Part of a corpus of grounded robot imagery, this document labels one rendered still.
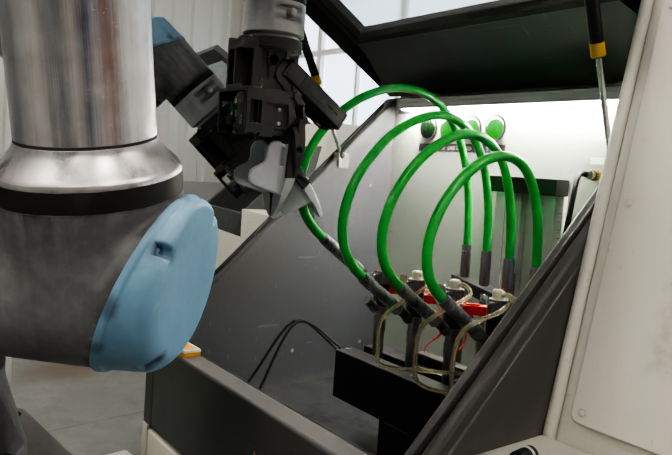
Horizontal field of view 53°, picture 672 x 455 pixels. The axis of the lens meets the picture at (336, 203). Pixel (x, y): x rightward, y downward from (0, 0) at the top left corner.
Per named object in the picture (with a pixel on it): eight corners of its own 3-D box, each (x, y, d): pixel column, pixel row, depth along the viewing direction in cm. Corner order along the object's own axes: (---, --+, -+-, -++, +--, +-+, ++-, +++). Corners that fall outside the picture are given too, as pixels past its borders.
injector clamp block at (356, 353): (329, 436, 114) (335, 347, 113) (374, 425, 120) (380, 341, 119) (485, 530, 87) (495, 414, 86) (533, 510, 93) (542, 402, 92)
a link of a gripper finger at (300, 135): (269, 176, 83) (274, 106, 83) (282, 177, 84) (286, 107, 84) (290, 178, 79) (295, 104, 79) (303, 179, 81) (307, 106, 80)
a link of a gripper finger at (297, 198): (299, 237, 99) (256, 191, 98) (325, 210, 101) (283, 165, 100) (306, 234, 96) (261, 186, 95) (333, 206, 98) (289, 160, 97)
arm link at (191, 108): (206, 83, 101) (221, 65, 94) (226, 107, 102) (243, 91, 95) (169, 113, 98) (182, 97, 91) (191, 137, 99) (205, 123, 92)
